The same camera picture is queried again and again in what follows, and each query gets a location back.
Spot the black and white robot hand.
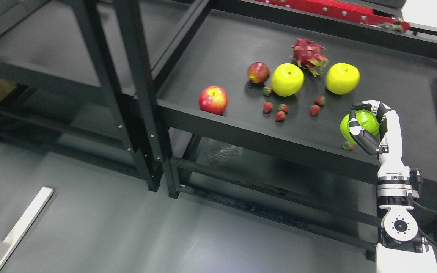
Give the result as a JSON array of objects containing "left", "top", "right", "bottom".
[{"left": 348, "top": 100, "right": 410, "bottom": 182}]

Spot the green apple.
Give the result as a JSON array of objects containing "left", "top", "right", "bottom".
[{"left": 340, "top": 110, "right": 380, "bottom": 145}]

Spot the yellow apple right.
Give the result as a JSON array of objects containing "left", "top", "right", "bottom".
[{"left": 325, "top": 63, "right": 361, "bottom": 95}]

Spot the yellow apple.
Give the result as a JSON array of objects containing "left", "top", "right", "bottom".
[
  {"left": 325, "top": 63, "right": 361, "bottom": 95},
  {"left": 272, "top": 63, "right": 305, "bottom": 97}
]

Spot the yellow apple left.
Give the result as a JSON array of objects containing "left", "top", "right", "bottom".
[{"left": 272, "top": 63, "right": 305, "bottom": 97}]

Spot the black metal shelf right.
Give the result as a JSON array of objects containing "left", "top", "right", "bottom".
[{"left": 113, "top": 0, "right": 437, "bottom": 262}]

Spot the black metal shelf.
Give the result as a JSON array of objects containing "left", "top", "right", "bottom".
[
  {"left": 0, "top": 0, "right": 163, "bottom": 192},
  {"left": 113, "top": 0, "right": 437, "bottom": 262}
]

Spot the red apple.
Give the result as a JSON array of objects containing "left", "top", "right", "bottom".
[{"left": 198, "top": 85, "right": 228, "bottom": 116}]

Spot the black metal shelf left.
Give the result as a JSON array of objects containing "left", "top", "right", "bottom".
[{"left": 0, "top": 0, "right": 163, "bottom": 192}]

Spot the strawberry under hand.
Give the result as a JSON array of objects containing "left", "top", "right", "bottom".
[{"left": 342, "top": 141, "right": 355, "bottom": 151}]

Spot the strawberry right upper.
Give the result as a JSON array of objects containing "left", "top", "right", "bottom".
[{"left": 314, "top": 96, "right": 326, "bottom": 107}]

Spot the strawberry right lower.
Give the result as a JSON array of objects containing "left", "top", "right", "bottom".
[{"left": 309, "top": 104, "right": 321, "bottom": 116}]

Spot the strawberry front middle lower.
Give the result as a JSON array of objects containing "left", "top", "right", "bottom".
[{"left": 275, "top": 111, "right": 286, "bottom": 122}]

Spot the strawberry front middle upper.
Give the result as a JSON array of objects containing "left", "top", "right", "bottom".
[{"left": 277, "top": 104, "right": 289, "bottom": 115}]

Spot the pink dragon fruit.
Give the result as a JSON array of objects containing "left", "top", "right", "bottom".
[{"left": 290, "top": 38, "right": 329, "bottom": 77}]

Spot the strawberry front left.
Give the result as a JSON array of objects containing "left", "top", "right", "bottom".
[{"left": 263, "top": 101, "right": 274, "bottom": 114}]

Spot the strawberry beside pomegranate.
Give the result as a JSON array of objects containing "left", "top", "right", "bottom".
[{"left": 263, "top": 86, "right": 274, "bottom": 97}]

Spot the red metal bar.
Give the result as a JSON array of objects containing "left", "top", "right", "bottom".
[{"left": 258, "top": 0, "right": 411, "bottom": 33}]

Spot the dark red pomegranate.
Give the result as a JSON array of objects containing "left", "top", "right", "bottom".
[{"left": 247, "top": 62, "right": 270, "bottom": 84}]

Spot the white table with pedestal leg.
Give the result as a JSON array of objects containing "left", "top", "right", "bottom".
[{"left": 0, "top": 187, "right": 55, "bottom": 270}]

